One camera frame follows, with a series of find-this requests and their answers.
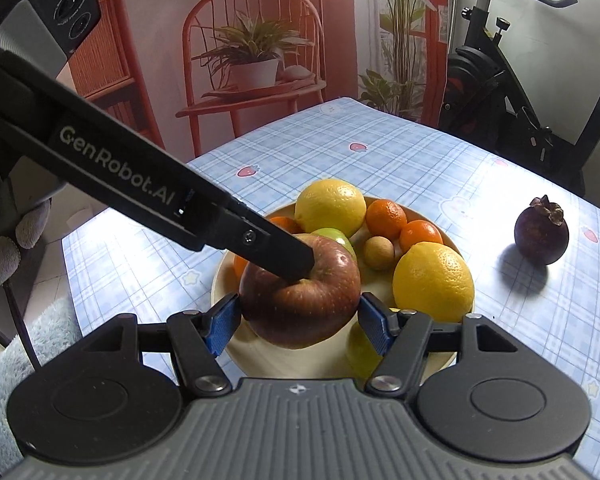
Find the black exercise bike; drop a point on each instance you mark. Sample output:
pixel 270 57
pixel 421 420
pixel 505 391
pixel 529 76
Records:
pixel 480 85

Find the small tan longan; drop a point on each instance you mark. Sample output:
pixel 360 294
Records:
pixel 378 253

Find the small green fruit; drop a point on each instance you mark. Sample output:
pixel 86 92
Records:
pixel 360 355

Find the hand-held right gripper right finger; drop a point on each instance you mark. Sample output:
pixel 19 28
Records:
pixel 375 326

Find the grey fluffy rug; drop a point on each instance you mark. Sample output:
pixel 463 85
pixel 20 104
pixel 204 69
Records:
pixel 45 330

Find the dark purple mangosteen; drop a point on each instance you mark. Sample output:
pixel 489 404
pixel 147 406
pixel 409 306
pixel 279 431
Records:
pixel 541 232

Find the large green fruit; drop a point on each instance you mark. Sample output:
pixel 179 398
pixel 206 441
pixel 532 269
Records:
pixel 341 240

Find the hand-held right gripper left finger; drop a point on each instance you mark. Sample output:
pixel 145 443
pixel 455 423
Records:
pixel 222 326

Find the yellow lemon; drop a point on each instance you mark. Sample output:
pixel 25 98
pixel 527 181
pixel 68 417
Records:
pixel 330 207
pixel 432 282

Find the person's left hand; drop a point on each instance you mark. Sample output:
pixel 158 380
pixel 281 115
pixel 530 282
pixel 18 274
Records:
pixel 0 265

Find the wall poster with chair and plants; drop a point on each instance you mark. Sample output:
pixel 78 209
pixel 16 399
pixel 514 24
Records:
pixel 155 35

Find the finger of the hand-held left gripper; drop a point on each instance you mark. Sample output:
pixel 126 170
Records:
pixel 270 250

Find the red apple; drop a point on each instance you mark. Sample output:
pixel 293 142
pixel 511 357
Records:
pixel 305 310

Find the beige round plate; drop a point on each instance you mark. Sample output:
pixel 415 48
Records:
pixel 247 346

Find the blue plaid tablecloth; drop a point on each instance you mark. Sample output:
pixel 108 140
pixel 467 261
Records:
pixel 430 160

